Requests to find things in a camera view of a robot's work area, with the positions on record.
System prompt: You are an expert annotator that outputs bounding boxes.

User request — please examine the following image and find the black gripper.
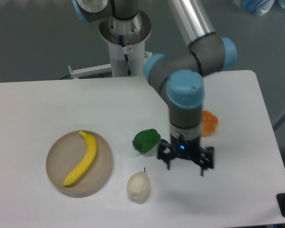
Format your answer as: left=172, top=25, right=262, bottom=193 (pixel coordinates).
left=157, top=134, right=215, bottom=177

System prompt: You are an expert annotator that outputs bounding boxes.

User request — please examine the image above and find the yellow banana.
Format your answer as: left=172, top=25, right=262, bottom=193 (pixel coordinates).
left=63, top=130, right=97, bottom=187

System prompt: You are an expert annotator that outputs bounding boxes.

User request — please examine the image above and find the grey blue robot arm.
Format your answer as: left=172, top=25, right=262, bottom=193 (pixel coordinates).
left=73, top=0, right=237, bottom=171

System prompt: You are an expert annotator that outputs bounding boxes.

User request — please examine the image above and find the beige round plate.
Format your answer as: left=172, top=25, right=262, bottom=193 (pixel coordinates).
left=46, top=131, right=113, bottom=198

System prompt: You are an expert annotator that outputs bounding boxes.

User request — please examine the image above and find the green bell pepper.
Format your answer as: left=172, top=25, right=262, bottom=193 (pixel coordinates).
left=132, top=129, right=161, bottom=154

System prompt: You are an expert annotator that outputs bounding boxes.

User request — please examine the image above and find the white pear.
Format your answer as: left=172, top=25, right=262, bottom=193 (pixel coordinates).
left=126, top=169, right=151, bottom=203

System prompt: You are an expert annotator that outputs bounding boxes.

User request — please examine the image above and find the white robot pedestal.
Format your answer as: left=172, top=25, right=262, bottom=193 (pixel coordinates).
left=99, top=10, right=152, bottom=77

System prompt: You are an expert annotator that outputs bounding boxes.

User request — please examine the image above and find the white left frame bracket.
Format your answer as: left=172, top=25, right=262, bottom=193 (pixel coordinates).
left=68, top=64, right=111, bottom=79

